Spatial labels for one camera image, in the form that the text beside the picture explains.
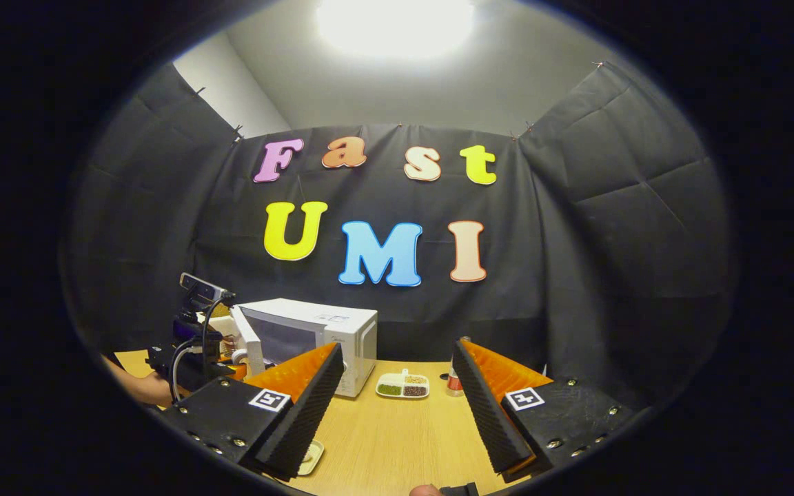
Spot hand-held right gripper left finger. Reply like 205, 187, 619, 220
159, 342, 344, 482

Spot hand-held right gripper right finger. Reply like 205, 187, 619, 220
452, 339, 646, 483

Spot small white food plate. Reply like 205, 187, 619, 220
297, 440, 325, 477

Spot white microwave oven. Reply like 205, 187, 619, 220
230, 298, 378, 398

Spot white toaster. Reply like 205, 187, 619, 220
208, 315, 241, 340

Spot clear red label water bottle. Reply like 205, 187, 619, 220
447, 336, 468, 398

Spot white divided dish of beans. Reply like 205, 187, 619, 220
376, 369, 431, 400

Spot black backdrop cloth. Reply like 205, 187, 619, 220
59, 62, 735, 414

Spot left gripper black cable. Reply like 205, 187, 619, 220
171, 295, 236, 404

